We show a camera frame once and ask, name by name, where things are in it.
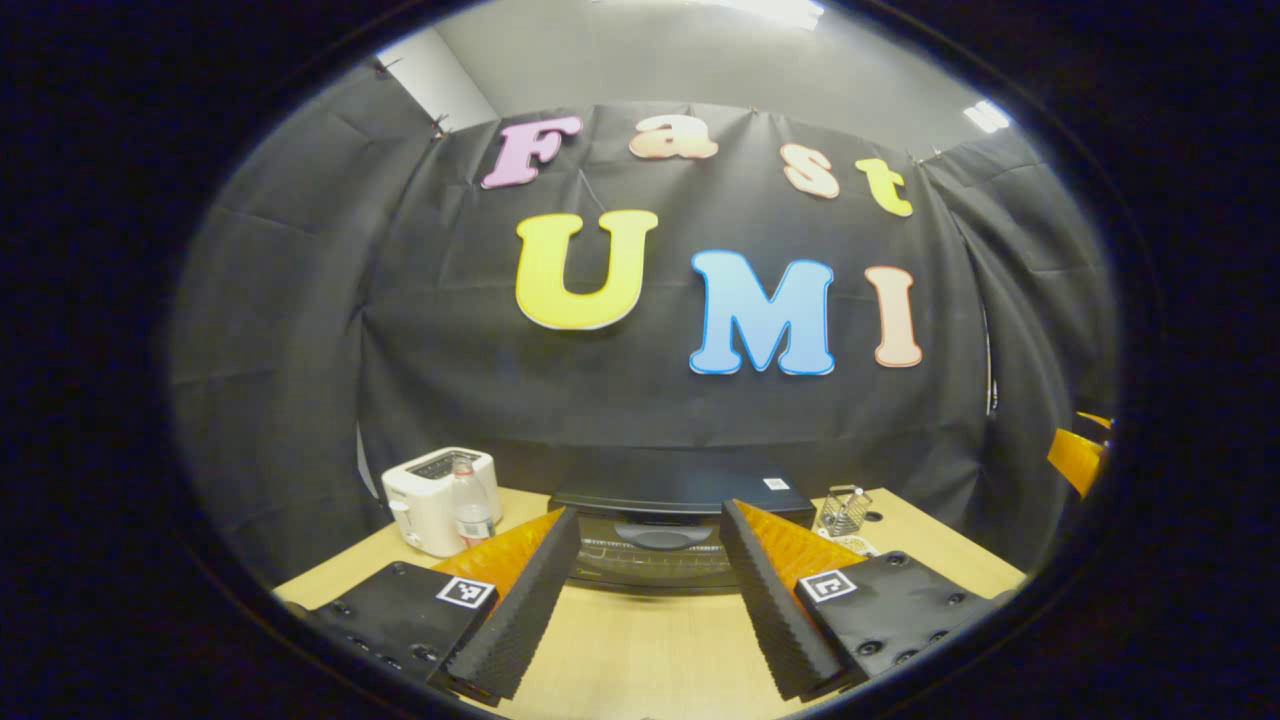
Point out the clear bottle with red label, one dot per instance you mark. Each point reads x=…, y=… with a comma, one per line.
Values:
x=472, y=517

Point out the white divided dish with beans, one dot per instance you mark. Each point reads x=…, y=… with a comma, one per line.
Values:
x=858, y=546

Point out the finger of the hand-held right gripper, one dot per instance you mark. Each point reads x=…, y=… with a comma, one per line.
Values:
x=1095, y=420
x=1075, y=458

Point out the large ceiling light panel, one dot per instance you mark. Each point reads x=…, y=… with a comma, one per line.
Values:
x=770, y=10

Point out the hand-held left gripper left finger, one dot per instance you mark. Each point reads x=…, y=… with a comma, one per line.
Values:
x=530, y=600

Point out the white toaster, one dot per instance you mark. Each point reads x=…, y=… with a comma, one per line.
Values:
x=420, y=500

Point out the small ceiling light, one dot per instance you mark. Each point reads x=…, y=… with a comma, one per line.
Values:
x=987, y=115

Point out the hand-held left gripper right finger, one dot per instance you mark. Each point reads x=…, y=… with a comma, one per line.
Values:
x=770, y=600

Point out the black electric oven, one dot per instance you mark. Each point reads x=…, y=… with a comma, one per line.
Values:
x=650, y=537

